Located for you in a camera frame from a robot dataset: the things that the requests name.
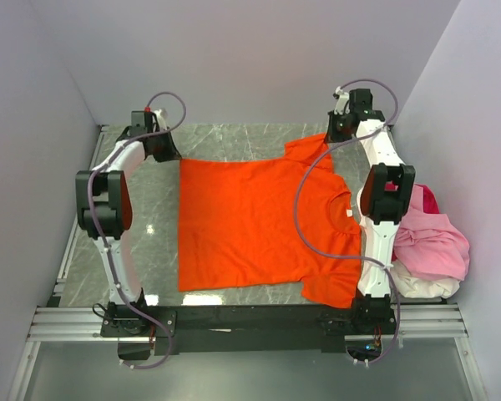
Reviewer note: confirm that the black base frame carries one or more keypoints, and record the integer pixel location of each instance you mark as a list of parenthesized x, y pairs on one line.
[(222, 328)]

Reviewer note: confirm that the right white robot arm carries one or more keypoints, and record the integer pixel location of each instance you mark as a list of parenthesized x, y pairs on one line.
[(382, 202)]

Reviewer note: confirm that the aluminium rail frame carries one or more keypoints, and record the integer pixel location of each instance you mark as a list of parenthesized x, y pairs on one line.
[(419, 319)]

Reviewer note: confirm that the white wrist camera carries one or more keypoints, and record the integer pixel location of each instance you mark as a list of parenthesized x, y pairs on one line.
[(342, 97), (156, 119)]

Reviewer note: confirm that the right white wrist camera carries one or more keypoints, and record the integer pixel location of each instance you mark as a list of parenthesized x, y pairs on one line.
[(342, 97)]

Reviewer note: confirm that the white t shirt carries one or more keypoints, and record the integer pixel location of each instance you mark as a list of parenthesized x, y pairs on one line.
[(414, 287)]

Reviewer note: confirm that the orange t shirt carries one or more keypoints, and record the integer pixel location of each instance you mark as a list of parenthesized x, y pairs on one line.
[(288, 219)]

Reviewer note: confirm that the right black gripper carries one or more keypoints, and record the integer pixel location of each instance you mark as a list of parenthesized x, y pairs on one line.
[(331, 135)]

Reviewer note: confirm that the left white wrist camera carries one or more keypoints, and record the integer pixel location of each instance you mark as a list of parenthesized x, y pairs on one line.
[(156, 119)]

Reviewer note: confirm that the pink t shirt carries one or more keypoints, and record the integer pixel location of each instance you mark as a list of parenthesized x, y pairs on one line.
[(429, 245)]

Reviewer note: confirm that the magenta t shirt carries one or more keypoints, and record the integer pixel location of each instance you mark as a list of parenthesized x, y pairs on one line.
[(430, 205)]

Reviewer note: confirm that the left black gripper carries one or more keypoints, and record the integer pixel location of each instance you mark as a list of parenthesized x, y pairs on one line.
[(171, 153)]

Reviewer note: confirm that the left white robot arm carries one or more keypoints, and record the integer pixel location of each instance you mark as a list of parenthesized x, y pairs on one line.
[(103, 204)]

